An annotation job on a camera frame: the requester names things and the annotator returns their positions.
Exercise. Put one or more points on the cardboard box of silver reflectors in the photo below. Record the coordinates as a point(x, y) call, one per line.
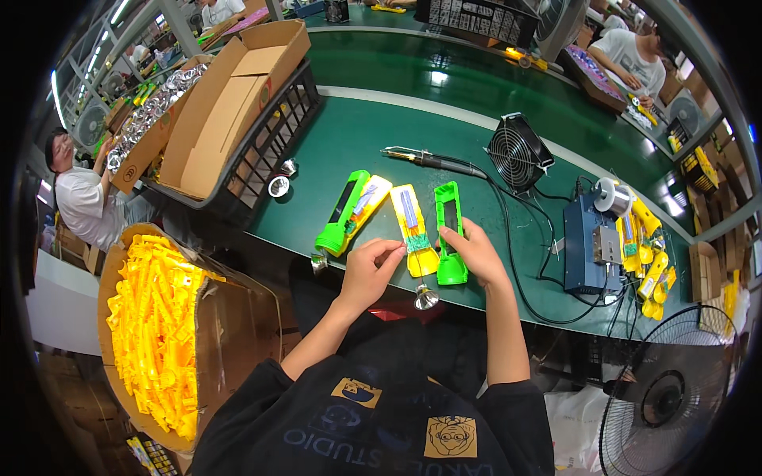
point(149, 128)

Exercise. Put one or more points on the person's left hand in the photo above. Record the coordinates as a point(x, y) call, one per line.
point(363, 276)

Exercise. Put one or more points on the person's body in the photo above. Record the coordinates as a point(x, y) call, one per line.
point(369, 422)

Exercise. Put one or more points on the grey floor fan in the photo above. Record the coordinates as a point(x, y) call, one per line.
point(91, 125)

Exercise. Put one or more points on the cardboard box with purple parts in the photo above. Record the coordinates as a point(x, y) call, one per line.
point(595, 80)

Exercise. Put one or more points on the small black desk fan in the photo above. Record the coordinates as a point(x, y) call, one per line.
point(519, 153)

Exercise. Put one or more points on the lit yellow flashlight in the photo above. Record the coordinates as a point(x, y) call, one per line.
point(524, 58)

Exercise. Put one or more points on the pile of yellow flashlight parts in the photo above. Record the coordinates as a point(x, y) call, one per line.
point(646, 250)

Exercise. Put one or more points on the grey standing fan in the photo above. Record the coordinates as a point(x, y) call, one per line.
point(559, 24)

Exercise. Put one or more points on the silver flashlight reflector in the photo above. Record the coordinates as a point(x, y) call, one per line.
point(278, 187)
point(319, 263)
point(289, 167)

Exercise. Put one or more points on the small brown cardboard box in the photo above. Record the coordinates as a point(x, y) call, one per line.
point(704, 271)

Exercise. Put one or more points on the empty open cardboard box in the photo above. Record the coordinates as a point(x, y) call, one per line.
point(220, 119)

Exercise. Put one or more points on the green assembled flashlight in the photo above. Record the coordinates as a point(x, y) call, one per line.
point(339, 217)

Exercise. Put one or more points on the blue soldering power unit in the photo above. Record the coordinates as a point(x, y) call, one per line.
point(580, 250)

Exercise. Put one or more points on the red stool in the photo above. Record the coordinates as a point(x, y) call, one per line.
point(396, 310)

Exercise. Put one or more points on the black plastic crate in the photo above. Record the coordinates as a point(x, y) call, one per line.
point(268, 149)

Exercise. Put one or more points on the white plastic bag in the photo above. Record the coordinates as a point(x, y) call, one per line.
point(574, 425)

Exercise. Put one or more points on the cardboard box of yellow shells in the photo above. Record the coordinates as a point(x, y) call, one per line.
point(158, 333)

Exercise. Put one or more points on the black tray of parts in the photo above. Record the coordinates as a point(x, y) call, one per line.
point(479, 18)

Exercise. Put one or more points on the yellow flashlight half with circuit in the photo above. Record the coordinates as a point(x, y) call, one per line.
point(411, 217)

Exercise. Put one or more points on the green flashlight shell half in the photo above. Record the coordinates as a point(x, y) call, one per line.
point(447, 202)

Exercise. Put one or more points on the box of batteries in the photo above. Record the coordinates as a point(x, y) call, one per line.
point(152, 455)

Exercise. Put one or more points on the black standing fan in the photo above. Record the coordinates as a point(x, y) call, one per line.
point(667, 398)

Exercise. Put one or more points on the yellow flashlight half with battery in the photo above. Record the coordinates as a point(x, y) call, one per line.
point(372, 199)

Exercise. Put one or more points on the person's right hand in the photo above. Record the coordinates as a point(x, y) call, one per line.
point(479, 256)

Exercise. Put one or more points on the soldering iron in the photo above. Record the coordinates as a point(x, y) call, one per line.
point(434, 159)

